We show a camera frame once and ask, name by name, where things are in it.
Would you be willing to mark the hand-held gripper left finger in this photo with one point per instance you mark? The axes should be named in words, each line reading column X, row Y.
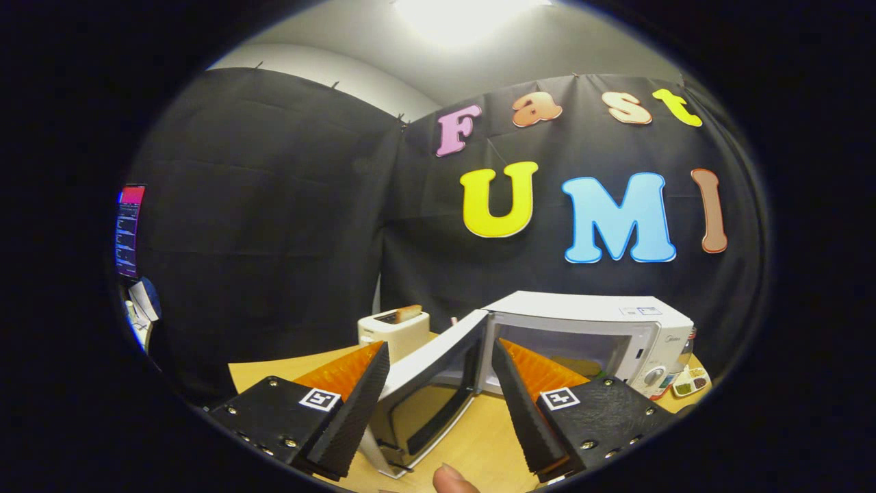
column 352, row 418

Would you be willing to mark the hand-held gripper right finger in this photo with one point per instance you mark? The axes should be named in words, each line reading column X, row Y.
column 527, row 418

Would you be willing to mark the white microwave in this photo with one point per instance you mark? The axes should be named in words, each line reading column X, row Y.
column 582, row 308

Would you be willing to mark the white toaster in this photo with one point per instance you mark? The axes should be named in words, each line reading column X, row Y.
column 390, row 335

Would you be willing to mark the toast slice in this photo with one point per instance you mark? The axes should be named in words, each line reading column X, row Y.
column 408, row 313

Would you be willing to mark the white divided bean dish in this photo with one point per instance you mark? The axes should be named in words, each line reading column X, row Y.
column 691, row 385

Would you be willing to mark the red label water bottle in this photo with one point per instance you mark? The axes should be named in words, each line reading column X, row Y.
column 686, row 359

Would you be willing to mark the black backdrop cloth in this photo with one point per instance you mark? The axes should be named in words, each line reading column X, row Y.
column 274, row 205

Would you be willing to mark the monitor screen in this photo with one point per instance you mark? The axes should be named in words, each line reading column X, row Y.
column 129, row 233

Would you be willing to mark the large ceiling light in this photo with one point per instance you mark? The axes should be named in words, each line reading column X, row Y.
column 465, row 17

